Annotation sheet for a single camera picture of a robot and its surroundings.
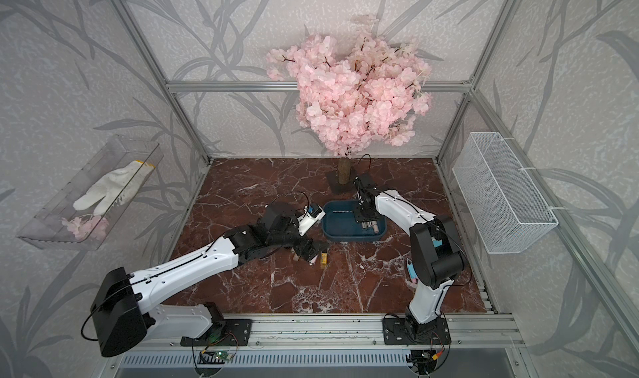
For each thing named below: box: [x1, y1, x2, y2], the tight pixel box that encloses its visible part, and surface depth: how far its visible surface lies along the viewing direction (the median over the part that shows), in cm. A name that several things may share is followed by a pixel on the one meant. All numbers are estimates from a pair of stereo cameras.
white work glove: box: [73, 159, 156, 216], surface depth 68 cm
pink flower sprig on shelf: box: [60, 214, 110, 241], surface depth 60 cm
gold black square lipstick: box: [320, 251, 329, 269], surface depth 88 cm
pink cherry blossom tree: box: [266, 14, 433, 185], surface depth 70 cm
